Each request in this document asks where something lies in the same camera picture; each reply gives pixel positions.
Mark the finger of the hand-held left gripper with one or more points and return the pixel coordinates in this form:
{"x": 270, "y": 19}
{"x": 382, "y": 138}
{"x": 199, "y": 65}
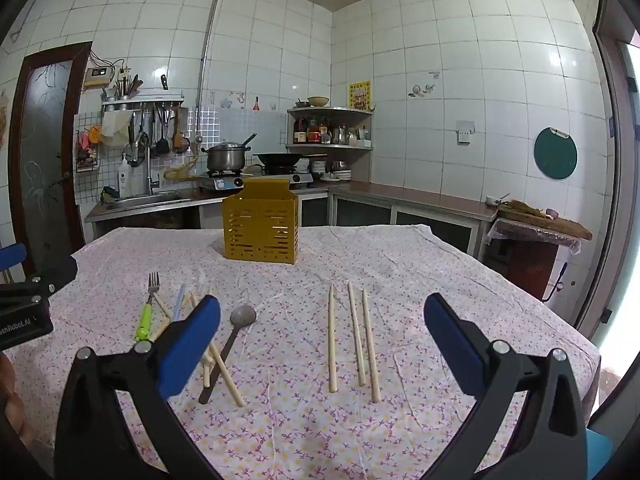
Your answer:
{"x": 12, "y": 256}
{"x": 55, "y": 275}

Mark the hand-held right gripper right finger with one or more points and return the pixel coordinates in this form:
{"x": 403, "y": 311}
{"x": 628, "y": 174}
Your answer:
{"x": 455, "y": 345}

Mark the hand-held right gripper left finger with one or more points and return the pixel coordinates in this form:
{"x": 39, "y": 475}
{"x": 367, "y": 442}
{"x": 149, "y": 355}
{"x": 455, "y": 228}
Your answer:
{"x": 190, "y": 345}

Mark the pale wooden chopstick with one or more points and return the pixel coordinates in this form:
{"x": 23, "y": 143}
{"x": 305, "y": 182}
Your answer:
{"x": 371, "y": 355}
{"x": 163, "y": 306}
{"x": 207, "y": 372}
{"x": 332, "y": 345}
{"x": 231, "y": 380}
{"x": 357, "y": 340}
{"x": 159, "y": 331}

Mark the metal spoon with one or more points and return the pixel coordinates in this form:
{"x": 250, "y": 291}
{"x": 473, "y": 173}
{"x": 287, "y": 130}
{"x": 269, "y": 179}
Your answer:
{"x": 243, "y": 316}

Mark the yellow slotted utensil holder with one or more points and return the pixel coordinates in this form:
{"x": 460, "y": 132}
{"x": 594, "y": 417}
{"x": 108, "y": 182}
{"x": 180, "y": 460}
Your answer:
{"x": 260, "y": 225}

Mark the person's left forearm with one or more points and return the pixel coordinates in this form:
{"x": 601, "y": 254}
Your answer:
{"x": 10, "y": 400}

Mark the light blue plastic straw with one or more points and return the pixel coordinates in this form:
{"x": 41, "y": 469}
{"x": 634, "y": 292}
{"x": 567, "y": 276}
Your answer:
{"x": 178, "y": 305}

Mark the dark green scrub sponge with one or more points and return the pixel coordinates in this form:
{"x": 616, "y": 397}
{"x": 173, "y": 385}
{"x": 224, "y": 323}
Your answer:
{"x": 110, "y": 193}

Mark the dark wooden glass door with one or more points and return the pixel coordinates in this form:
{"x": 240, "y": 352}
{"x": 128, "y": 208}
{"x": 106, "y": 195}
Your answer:
{"x": 45, "y": 160}

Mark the small red side table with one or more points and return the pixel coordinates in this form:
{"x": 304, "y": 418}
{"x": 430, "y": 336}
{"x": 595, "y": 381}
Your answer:
{"x": 530, "y": 260}

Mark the stainless steel sink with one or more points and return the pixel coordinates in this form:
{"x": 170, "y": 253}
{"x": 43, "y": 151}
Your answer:
{"x": 142, "y": 201}

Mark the white soap dispenser bottle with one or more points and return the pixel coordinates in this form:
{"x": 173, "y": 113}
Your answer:
{"x": 123, "y": 180}

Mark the metal kitchen faucet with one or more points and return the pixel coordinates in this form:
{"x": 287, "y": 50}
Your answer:
{"x": 149, "y": 170}

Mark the pink floral tablecloth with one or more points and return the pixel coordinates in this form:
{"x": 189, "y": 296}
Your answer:
{"x": 300, "y": 435}

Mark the kitchen counter with cabinets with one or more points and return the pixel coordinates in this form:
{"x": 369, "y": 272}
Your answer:
{"x": 415, "y": 202}

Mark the wooden chopping board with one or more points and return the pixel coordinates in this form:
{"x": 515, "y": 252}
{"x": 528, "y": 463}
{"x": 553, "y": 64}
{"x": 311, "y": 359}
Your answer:
{"x": 545, "y": 222}

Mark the yellowish hanging cloth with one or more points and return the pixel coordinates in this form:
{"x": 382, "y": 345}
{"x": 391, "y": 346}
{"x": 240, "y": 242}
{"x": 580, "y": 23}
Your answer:
{"x": 116, "y": 130}

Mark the metal gas stove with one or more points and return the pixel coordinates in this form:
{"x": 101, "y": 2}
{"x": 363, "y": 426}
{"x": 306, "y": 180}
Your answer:
{"x": 235, "y": 182}

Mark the blue chair seat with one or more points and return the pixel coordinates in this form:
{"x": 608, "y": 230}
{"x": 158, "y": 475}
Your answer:
{"x": 599, "y": 452}

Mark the stainless steel cooking pot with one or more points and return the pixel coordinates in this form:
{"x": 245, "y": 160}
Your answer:
{"x": 225, "y": 158}

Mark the metal cup of kitchen tools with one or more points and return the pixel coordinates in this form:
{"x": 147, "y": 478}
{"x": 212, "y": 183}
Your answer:
{"x": 126, "y": 89}

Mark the black wok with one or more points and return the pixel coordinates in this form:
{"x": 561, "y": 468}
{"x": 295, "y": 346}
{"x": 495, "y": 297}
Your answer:
{"x": 280, "y": 159}

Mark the stack of white plates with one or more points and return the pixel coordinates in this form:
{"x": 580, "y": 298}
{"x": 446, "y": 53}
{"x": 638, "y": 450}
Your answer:
{"x": 336, "y": 176}

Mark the round green cutting board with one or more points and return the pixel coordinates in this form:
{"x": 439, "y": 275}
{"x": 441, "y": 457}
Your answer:
{"x": 555, "y": 155}

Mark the row of sauce bottles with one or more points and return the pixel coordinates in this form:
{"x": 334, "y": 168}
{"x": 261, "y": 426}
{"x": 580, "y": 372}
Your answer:
{"x": 312, "y": 132}

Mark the ceramic bowl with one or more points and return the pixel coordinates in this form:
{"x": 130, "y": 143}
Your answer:
{"x": 318, "y": 101}

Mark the metal wall utensil rack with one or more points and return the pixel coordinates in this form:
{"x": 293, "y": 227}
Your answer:
{"x": 142, "y": 104}

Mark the small wall control box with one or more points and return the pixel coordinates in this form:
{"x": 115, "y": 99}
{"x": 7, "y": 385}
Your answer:
{"x": 97, "y": 77}

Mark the white wall socket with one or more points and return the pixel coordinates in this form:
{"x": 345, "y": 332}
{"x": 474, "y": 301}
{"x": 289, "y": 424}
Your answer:
{"x": 465, "y": 133}

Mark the corner wall shelf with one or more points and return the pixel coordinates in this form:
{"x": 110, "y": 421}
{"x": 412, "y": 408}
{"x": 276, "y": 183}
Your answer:
{"x": 330, "y": 147}

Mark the grey wall pipe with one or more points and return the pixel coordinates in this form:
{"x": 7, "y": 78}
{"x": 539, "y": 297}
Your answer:
{"x": 204, "y": 60}

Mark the yellow wall poster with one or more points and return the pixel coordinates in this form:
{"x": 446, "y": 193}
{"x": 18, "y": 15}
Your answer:
{"x": 360, "y": 94}

